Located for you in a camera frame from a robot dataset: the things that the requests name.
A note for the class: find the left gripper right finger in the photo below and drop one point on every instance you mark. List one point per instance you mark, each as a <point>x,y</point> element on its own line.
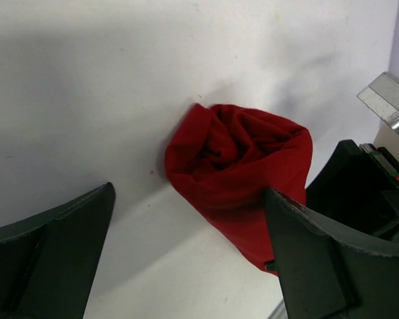
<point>327,269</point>

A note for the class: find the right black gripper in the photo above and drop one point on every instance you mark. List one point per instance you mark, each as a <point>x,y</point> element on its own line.
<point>359,187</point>

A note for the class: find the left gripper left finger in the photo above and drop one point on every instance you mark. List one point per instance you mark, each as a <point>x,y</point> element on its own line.
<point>48,261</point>

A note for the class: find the dark red t shirt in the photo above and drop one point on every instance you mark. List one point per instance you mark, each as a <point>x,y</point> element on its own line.
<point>223,158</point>

